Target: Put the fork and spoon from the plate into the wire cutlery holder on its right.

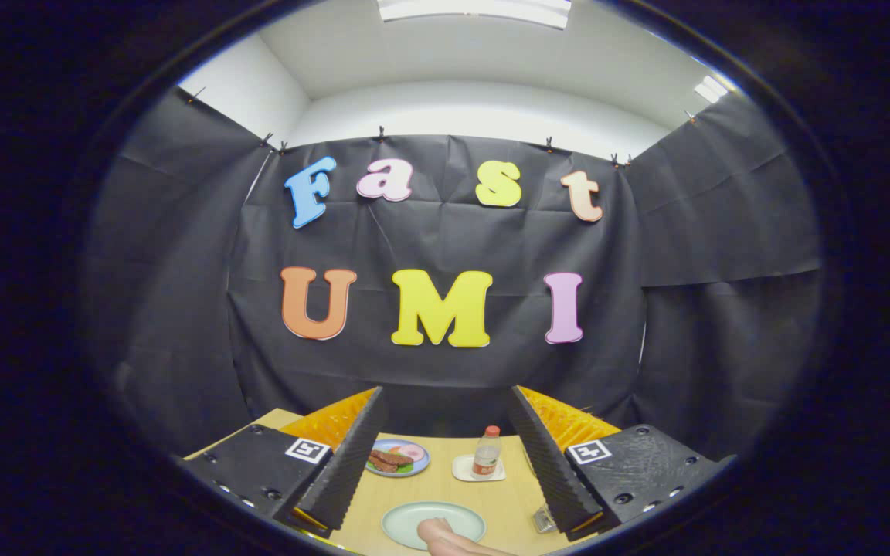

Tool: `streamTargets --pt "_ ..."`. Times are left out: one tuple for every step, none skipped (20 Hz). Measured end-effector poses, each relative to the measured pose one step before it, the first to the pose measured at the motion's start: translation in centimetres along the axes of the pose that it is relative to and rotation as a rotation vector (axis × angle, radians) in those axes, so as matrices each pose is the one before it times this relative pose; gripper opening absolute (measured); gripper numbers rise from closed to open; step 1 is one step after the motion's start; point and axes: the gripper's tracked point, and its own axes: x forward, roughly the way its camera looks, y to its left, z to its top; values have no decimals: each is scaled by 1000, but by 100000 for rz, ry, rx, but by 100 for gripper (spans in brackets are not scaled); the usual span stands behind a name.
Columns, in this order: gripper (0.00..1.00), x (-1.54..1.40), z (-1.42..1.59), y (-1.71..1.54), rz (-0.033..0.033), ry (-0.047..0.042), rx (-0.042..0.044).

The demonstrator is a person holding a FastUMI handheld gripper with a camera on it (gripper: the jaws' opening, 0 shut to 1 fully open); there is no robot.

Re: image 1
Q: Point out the light green plate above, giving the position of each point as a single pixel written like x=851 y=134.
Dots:
x=402 y=521

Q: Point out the brown meat pieces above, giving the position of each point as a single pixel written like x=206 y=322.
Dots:
x=389 y=460

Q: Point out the small ceiling light panel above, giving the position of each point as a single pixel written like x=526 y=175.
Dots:
x=711 y=89

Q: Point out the clear red-capped water bottle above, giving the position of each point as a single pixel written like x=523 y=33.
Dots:
x=486 y=459

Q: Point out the white square coaster tray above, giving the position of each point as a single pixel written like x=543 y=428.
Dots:
x=460 y=469

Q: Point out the large ceiling light panel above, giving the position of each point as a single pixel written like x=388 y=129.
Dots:
x=476 y=9

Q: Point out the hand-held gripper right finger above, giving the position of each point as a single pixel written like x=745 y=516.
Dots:
x=549 y=463

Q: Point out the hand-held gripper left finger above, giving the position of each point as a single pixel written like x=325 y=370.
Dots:
x=348 y=463

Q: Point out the blue printed plate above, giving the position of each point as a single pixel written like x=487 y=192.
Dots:
x=418 y=455

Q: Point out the row of cloth clips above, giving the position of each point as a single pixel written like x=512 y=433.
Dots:
x=381 y=133

